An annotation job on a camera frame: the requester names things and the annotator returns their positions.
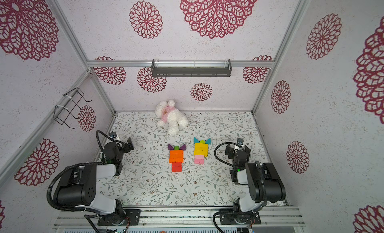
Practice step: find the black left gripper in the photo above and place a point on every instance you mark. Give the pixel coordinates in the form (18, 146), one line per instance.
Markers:
(127, 149)

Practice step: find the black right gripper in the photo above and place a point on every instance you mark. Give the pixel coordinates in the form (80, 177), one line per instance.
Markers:
(230, 150)

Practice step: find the magenta pink block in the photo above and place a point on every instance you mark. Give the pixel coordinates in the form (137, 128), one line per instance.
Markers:
(199, 161)

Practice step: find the light pink block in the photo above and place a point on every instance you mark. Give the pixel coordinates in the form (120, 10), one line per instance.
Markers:
(199, 157)

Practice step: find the purple triangle block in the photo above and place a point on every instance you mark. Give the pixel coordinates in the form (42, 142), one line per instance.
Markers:
(182, 147)
(170, 146)

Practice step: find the orange long block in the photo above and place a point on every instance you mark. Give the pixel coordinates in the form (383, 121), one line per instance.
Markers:
(176, 158)
(177, 153)

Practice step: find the red block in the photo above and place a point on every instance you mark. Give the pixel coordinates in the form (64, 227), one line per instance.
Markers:
(176, 170)
(176, 165)

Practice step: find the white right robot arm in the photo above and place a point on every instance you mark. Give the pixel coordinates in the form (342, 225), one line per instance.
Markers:
(264, 184)

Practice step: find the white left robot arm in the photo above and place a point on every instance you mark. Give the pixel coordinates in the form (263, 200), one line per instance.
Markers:
(75, 189)

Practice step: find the white teddy bear pink shirt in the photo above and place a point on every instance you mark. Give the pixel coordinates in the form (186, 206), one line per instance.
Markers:
(169, 115)

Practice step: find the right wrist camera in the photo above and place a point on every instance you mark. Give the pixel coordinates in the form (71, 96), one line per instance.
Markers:
(239, 145)

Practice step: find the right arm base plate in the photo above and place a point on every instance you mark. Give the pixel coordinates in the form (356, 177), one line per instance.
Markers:
(228, 217)

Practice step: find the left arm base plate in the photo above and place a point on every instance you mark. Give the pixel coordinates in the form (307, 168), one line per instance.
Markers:
(129, 217)

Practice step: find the black wire wall rack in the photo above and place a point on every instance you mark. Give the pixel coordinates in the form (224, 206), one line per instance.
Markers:
(73, 97)

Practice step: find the grey wall shelf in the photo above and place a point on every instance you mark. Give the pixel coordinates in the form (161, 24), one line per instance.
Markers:
(179, 69)

